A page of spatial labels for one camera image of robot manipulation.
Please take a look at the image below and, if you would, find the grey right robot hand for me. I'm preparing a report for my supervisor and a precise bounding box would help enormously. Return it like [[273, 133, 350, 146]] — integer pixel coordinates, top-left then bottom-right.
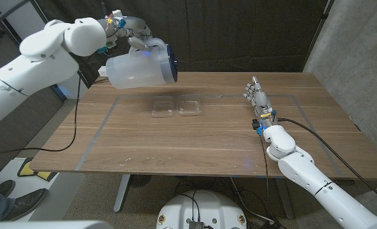
[[243, 75, 278, 136]]

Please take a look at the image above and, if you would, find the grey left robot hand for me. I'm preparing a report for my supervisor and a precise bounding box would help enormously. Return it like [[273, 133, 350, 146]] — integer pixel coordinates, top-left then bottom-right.
[[105, 9, 153, 52]]

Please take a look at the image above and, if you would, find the translucent pitcher with blue lid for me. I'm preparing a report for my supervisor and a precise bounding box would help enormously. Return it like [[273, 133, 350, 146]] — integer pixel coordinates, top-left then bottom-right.
[[105, 37, 179, 90]]

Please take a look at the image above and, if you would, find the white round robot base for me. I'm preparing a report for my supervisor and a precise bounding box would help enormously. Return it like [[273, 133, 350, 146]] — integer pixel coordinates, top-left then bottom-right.
[[156, 190, 248, 229]]

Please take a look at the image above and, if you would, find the clear plastic tray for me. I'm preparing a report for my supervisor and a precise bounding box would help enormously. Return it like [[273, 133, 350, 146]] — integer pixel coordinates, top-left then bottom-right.
[[151, 94, 203, 118]]

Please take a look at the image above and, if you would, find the black fabric backdrop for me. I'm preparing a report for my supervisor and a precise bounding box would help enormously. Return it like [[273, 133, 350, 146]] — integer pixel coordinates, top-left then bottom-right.
[[32, 0, 331, 87]]

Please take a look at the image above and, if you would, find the grey table leg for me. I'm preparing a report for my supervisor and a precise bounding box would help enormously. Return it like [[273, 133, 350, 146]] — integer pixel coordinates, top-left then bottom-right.
[[275, 177, 294, 219]]

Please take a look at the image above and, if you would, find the black power plug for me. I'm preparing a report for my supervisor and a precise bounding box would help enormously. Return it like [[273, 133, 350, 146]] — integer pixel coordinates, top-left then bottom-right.
[[260, 217, 283, 229]]

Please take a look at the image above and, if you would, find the black round ribbed disc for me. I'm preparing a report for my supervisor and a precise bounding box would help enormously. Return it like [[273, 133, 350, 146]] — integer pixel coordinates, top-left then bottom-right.
[[129, 174, 153, 188]]

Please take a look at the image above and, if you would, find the white table leg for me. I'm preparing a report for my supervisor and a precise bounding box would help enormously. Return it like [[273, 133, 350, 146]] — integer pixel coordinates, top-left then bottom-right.
[[113, 174, 131, 213]]

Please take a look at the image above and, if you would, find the dark leather shoe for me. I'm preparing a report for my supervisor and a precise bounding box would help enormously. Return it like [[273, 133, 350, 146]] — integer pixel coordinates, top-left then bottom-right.
[[0, 179, 17, 197], [2, 188, 48, 222]]

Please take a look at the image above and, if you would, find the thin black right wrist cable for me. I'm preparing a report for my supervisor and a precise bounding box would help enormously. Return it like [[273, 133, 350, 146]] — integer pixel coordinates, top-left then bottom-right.
[[259, 134, 271, 200]]

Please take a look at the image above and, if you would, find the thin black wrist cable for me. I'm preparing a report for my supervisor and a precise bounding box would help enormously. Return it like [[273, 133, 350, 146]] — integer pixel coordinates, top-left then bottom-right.
[[0, 71, 82, 158], [259, 134, 271, 200]]

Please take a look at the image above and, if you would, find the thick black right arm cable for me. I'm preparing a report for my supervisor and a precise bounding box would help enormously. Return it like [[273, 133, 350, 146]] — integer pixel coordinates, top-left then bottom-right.
[[277, 117, 377, 207]]

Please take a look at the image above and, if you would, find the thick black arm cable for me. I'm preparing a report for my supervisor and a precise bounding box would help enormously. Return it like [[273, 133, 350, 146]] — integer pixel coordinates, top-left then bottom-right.
[[277, 117, 377, 207], [0, 0, 29, 32]]

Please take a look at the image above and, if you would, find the white floor cable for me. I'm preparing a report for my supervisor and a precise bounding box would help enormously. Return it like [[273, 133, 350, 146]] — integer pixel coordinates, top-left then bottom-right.
[[229, 177, 273, 223]]

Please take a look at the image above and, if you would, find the thin black left wrist cable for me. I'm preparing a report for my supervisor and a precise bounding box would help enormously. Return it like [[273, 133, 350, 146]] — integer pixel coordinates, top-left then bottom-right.
[[0, 71, 82, 158]]

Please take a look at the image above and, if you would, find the black base cable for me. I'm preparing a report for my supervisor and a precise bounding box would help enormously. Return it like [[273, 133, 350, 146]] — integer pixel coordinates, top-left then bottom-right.
[[178, 192, 202, 222]]

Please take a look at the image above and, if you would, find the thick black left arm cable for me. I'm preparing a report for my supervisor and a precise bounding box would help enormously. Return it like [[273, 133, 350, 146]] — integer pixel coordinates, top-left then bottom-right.
[[0, 0, 29, 32]]

